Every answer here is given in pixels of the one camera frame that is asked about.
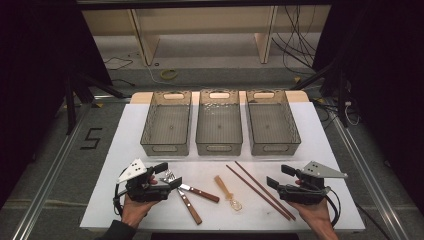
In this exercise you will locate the aluminium floor rail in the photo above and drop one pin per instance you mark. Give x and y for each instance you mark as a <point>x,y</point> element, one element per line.
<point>50,176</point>
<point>370,180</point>

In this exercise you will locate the brown wooden chopstick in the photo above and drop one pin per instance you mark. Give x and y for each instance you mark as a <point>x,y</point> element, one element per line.
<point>256,191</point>
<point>263,189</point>

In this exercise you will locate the smoky transparent plastic bin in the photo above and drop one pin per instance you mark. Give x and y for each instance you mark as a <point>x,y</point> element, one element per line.
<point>168,125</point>
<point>219,125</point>
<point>271,125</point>

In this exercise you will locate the person's left hand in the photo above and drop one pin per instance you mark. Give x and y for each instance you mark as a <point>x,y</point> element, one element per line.
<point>135,211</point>

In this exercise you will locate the yellow tape roll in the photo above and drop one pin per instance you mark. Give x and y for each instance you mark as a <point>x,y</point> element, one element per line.
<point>168,74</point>

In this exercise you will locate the light wooden shelf unit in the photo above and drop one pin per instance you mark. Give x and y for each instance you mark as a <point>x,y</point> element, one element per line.
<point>146,43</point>

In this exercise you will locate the person's right hand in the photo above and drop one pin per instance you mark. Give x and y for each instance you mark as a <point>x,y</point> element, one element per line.
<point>315,215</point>

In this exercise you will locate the black metal stand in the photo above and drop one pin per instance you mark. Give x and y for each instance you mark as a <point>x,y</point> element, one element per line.
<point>70,106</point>
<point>341,96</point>

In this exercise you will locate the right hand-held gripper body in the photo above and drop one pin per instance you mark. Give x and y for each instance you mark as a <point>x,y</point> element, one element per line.
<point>300,195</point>

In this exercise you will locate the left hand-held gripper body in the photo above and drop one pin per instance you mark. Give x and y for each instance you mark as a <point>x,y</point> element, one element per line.
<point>143,191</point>

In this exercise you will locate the dark curtain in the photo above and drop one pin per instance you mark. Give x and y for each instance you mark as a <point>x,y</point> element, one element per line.
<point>383,83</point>
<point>33,83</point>

